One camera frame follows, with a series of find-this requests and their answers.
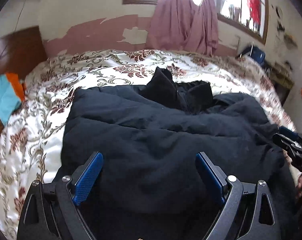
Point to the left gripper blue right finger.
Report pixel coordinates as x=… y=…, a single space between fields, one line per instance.
x=226 y=192

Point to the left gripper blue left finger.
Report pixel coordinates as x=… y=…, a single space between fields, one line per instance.
x=71 y=192

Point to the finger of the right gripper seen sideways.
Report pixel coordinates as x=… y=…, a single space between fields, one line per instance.
x=288 y=133

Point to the dark navy padded jacket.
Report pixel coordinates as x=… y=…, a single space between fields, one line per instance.
x=149 y=137

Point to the wooden shelf rack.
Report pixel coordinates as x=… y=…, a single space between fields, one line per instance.
x=280 y=80

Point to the floral bed cover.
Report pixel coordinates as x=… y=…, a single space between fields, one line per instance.
x=31 y=141

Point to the blue backpack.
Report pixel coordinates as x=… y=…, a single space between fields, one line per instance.
x=255 y=53

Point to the orange blue striped pillow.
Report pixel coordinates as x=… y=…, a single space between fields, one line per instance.
x=12 y=94

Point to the red hanging garment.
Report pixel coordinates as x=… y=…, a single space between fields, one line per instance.
x=254 y=7

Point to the brown wooden headboard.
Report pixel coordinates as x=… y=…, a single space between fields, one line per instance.
x=20 y=53

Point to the pink curtain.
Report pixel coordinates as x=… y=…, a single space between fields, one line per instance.
x=183 y=25

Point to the round wall clock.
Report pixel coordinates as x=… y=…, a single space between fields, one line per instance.
x=279 y=12

